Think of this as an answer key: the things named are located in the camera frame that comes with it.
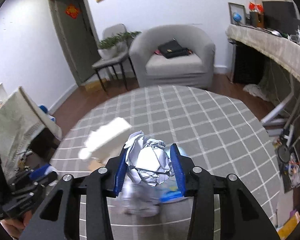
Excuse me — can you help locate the desk with beige cloth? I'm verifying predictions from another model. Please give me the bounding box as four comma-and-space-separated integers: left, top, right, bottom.
225, 24, 300, 82

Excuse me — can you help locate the red door decoration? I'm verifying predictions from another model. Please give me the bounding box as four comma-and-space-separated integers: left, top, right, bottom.
65, 4, 81, 19

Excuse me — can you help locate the white cardboard box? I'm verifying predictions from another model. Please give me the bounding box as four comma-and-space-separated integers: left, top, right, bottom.
78, 117, 132, 163

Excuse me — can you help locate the grey-green door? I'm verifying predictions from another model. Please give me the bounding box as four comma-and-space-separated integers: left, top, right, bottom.
49, 0, 100, 86

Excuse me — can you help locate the white paper ball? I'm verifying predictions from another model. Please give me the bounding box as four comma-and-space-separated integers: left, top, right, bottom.
124, 131, 174, 187

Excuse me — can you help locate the black monitor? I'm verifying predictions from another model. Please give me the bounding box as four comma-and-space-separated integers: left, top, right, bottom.
262, 1, 300, 35

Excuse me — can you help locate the grey dining chair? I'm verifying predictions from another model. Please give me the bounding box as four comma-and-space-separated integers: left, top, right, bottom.
92, 23, 136, 92

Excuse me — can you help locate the blue white tissue pack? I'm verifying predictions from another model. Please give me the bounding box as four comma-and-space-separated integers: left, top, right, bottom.
117, 144, 188, 217

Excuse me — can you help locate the black handbag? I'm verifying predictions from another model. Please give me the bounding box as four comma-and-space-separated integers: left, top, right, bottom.
158, 39, 190, 59

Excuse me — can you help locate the grey armchair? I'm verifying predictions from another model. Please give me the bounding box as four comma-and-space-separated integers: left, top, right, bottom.
129, 24, 216, 88

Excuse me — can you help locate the person's left hand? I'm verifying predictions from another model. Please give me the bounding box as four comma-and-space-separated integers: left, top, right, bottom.
0, 210, 32, 239

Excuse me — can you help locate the white potted green plant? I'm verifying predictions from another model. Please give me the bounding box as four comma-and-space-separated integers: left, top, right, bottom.
97, 31, 141, 60

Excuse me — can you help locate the blue globe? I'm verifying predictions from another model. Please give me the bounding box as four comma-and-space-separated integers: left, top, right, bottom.
232, 12, 242, 24

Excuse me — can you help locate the picture frame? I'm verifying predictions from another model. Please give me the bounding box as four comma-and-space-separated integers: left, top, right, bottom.
228, 2, 246, 25

